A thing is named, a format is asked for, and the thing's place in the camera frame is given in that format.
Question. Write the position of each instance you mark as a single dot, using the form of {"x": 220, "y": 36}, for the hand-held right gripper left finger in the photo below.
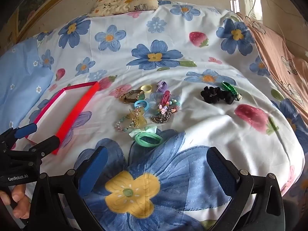
{"x": 93, "y": 170}

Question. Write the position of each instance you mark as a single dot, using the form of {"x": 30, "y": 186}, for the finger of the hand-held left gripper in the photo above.
{"x": 27, "y": 130}
{"x": 45, "y": 146}

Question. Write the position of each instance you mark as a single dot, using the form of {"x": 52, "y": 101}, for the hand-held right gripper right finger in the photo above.
{"x": 221, "y": 170}

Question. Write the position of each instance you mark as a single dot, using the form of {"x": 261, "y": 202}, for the red jewelry box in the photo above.
{"x": 65, "y": 112}

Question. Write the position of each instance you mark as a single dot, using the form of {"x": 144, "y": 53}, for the pink snap hair clip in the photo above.
{"x": 164, "y": 97}

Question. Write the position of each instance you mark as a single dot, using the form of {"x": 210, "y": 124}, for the person's left hand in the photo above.
{"x": 18, "y": 202}

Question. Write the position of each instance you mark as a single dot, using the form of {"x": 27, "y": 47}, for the light blue flowered pillow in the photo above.
{"x": 19, "y": 77}

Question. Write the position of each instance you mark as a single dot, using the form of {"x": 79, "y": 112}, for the translucent yellow bow clip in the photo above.
{"x": 137, "y": 119}

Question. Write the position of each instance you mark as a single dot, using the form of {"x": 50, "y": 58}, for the black scrunchie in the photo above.
{"x": 211, "y": 94}

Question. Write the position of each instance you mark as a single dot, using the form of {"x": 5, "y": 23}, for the purple hair clip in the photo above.
{"x": 162, "y": 86}

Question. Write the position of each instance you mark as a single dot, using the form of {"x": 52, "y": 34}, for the peach printed blanket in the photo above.
{"x": 272, "y": 45}

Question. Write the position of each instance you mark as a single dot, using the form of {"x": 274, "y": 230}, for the floral printed blanket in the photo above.
{"x": 168, "y": 41}

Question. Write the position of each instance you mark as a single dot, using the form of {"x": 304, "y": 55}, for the panda print pillow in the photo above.
{"x": 125, "y": 1}

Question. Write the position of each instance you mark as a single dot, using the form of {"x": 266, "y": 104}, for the gold wooden frame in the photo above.
{"x": 48, "y": 4}

